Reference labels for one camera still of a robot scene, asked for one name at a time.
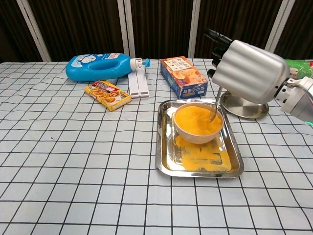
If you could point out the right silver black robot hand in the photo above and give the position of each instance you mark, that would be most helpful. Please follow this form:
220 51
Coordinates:
252 71

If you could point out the metal spoon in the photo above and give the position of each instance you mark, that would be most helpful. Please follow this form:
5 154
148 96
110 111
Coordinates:
213 115

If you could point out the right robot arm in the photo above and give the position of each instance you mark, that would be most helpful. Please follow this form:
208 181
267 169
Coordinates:
298 100

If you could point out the white bowl of orange powder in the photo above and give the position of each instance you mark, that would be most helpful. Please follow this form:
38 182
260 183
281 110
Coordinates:
195 138

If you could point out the round steel plate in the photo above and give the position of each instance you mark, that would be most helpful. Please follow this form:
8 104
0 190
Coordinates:
244 109

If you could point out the green chips can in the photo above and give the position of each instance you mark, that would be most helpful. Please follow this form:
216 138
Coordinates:
303 67

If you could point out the orange blue snack box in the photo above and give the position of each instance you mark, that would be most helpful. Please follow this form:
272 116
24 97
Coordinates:
183 73

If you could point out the white plastic sealing clip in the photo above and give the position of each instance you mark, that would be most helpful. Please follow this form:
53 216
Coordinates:
143 86
134 88

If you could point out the rectangular steel tray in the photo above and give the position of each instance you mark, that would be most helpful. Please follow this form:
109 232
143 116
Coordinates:
168 161

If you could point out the yellow curry box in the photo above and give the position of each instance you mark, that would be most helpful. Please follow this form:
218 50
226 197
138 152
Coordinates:
107 94

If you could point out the blue detergent bottle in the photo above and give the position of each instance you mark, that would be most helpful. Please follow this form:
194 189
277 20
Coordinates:
80 71

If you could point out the checkered white tablecloth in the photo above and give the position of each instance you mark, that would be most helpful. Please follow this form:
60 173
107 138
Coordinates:
73 171

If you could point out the dark folding screen white frame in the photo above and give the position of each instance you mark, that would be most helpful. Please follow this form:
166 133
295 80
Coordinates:
80 24

